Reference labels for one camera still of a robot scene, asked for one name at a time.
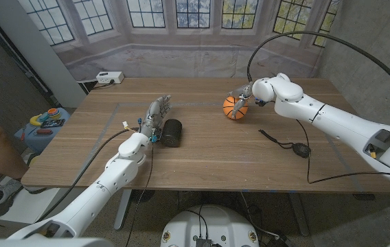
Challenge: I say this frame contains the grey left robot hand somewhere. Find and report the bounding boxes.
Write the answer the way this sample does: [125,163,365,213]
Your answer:
[139,95,172,140]

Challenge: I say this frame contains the grey table leg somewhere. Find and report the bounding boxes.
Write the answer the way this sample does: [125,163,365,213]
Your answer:
[113,189,134,231]
[288,192,310,237]

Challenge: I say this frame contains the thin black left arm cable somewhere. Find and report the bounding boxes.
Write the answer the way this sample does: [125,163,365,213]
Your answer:
[125,141,154,247]

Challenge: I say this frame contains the white floor platform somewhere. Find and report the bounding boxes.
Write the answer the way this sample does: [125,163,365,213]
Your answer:
[0,178,62,227]

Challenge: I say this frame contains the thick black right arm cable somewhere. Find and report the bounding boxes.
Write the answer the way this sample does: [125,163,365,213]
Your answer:
[246,30,390,104]

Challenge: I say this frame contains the white power strip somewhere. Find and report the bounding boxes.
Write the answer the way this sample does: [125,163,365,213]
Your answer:
[95,71,125,85]

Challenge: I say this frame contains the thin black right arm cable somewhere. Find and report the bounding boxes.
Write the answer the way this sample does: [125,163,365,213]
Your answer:
[294,118,390,185]

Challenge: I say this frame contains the white slanted column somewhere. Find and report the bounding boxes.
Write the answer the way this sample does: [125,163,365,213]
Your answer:
[0,0,88,109]

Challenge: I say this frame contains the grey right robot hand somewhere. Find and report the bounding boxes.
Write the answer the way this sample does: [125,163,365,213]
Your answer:
[227,81,256,119]

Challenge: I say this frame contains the orange mini basketball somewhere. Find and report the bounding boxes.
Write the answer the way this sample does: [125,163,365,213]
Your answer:
[222,95,249,121]

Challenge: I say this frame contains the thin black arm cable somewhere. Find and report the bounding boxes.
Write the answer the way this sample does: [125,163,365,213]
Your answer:
[294,118,390,185]
[125,141,154,247]

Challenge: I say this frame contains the yellow toy banana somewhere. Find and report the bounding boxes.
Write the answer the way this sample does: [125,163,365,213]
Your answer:
[29,114,44,127]

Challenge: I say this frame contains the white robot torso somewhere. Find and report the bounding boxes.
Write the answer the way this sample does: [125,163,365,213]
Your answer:
[160,204,260,247]

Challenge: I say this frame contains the printed window backdrop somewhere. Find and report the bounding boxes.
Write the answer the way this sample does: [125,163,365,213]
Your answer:
[18,0,343,80]

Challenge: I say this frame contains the blue stool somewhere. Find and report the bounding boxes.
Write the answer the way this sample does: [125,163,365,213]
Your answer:
[14,107,71,154]

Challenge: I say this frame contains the black cylindrical speaker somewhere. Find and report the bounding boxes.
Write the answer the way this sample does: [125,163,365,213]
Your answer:
[160,118,183,148]

